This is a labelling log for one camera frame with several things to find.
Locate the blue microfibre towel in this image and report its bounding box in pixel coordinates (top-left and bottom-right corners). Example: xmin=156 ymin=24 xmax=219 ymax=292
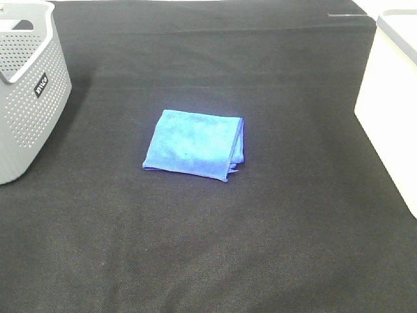
xmin=142 ymin=110 xmax=244 ymax=182

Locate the black table cloth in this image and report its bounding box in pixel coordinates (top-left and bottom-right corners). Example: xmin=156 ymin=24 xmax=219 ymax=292
xmin=1 ymin=1 xmax=416 ymax=312

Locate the white box with grey lid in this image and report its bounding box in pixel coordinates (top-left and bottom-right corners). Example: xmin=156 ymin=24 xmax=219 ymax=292
xmin=354 ymin=8 xmax=416 ymax=215

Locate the grey perforated plastic basket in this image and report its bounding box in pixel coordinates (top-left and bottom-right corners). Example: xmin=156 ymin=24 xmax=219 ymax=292
xmin=1 ymin=1 xmax=72 ymax=184

